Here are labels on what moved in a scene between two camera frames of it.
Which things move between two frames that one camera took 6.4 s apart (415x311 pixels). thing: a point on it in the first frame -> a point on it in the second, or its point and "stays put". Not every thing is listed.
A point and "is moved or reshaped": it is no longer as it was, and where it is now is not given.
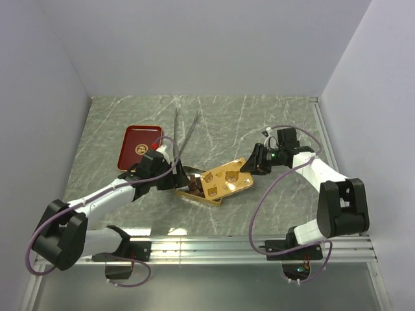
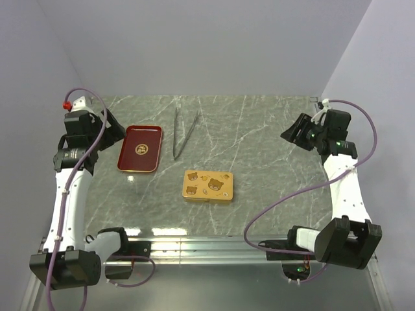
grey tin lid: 225,179 is moved or reshaped
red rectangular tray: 137,140 stays put
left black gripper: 176,180 -> 113,133
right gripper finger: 252,165 -> 297,135
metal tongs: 176,156 stays put
